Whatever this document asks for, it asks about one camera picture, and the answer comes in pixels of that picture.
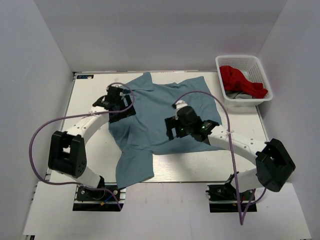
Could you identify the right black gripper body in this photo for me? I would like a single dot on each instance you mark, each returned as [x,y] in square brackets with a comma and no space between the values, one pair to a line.
[183,130]

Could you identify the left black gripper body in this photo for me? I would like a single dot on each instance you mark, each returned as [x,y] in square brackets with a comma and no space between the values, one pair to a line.
[123,114]

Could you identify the blue-grey t-shirt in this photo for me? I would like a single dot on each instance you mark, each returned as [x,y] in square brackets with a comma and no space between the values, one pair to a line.
[144,134]

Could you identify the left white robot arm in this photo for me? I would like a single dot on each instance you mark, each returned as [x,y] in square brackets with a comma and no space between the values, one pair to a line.
[67,153]

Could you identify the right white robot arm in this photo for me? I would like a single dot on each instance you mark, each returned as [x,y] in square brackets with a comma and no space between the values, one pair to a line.
[273,164]

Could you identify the blue label sticker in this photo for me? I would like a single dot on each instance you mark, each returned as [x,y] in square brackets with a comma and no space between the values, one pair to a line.
[85,76]

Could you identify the grey t-shirt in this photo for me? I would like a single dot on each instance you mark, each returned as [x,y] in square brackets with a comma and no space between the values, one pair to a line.
[238,95]

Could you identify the red t-shirt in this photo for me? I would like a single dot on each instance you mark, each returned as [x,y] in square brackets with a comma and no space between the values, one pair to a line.
[234,80]

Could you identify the white plastic basket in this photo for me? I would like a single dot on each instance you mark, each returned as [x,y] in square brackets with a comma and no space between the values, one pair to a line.
[252,69]

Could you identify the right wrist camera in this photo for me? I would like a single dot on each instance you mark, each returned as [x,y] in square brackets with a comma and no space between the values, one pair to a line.
[179,105]

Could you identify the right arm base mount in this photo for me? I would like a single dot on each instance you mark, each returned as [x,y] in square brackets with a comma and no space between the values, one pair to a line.
[222,201]

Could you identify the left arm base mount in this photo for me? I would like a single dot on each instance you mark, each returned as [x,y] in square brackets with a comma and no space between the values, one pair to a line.
[86,200]

